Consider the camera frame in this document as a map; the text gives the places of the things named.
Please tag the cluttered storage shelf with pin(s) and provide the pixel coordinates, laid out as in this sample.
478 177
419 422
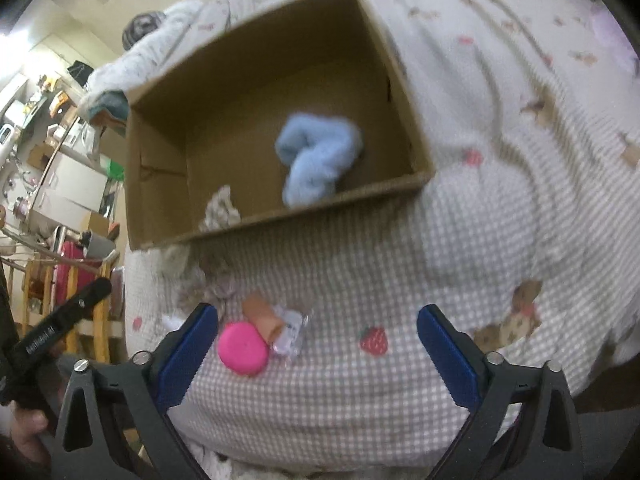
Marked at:
37 110

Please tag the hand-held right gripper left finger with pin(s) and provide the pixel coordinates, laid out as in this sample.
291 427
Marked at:
189 352

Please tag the grey crumpled cloth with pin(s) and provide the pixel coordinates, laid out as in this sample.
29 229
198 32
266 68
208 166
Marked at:
175 260

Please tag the peach soft toy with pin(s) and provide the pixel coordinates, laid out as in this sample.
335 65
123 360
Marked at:
262 316

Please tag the clear plastic packet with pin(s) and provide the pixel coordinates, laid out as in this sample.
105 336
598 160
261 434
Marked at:
291 332

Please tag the light blue fluffy cloth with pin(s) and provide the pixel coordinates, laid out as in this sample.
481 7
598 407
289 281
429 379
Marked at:
317 152

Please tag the white fluffy blanket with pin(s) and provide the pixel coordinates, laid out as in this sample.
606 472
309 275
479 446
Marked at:
145 55

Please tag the teal cloth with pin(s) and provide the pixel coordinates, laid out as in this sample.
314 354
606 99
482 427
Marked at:
114 104

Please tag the pink round soft toy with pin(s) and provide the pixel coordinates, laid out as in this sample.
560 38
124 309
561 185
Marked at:
243 350

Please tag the white floral cloth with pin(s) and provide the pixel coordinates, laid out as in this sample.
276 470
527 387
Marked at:
221 210

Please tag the person's left hand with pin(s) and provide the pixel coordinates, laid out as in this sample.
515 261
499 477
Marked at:
24 422

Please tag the green bag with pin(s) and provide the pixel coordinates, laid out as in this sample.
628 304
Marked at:
115 170

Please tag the lilac cloth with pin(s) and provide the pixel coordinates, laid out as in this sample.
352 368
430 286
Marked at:
611 40

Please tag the pink bag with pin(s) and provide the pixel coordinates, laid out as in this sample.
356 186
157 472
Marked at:
70 272

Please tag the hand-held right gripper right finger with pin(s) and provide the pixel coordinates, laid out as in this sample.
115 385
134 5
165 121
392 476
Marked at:
448 357

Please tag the checked strawberry print quilt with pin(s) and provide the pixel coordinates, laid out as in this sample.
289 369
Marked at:
350 270

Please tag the wooden chair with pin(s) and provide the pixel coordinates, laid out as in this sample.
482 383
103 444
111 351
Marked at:
42 280

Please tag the grey striped knit hat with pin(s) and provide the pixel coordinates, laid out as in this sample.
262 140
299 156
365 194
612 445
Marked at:
141 26

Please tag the white storage box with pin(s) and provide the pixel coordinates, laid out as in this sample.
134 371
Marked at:
72 187

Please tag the brown cardboard box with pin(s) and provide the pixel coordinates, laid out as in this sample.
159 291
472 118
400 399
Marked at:
225 125

